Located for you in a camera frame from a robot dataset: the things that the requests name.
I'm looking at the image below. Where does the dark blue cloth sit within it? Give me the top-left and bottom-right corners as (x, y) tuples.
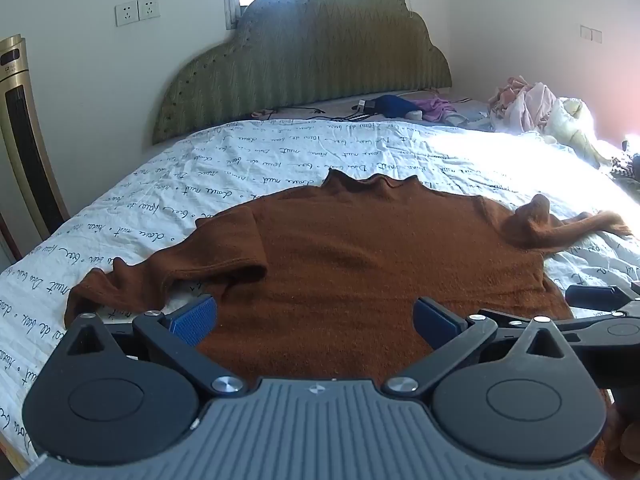
(372, 94), (423, 118)

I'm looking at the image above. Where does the white script printed quilt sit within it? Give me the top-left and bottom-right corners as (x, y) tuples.
(0, 87), (640, 466)

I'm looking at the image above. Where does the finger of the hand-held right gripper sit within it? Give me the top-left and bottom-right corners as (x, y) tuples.
(477, 307), (608, 347)
(566, 284), (640, 315)

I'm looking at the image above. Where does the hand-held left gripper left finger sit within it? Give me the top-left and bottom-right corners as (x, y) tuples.
(59, 295), (247, 397)

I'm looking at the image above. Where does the wooden bed frame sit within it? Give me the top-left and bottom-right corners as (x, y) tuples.
(0, 425), (36, 478)

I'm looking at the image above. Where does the purple cloth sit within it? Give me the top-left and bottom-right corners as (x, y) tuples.
(412, 97), (458, 123)

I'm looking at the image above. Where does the light blue cloth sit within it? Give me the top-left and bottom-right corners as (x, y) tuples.
(445, 109), (495, 132)

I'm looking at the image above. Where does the brown knit sweater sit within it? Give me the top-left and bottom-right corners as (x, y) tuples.
(64, 169), (633, 386)

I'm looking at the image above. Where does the person's right hand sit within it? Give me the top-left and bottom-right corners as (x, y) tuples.
(607, 409), (640, 467)

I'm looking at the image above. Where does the dark patterned cloth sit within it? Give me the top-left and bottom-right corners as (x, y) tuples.
(607, 135), (640, 182)

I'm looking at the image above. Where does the gold tower air conditioner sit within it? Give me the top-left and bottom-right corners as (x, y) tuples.
(0, 34), (71, 261)

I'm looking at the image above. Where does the black charger cable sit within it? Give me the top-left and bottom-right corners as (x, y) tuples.
(250, 100), (382, 122)

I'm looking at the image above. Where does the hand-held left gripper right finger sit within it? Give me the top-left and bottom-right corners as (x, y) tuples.
(382, 296), (583, 399)

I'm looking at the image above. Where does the green upholstered headboard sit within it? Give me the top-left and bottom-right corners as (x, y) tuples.
(151, 0), (453, 146)

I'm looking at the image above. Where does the pink clothes pile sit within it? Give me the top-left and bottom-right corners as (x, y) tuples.
(489, 76), (558, 133)

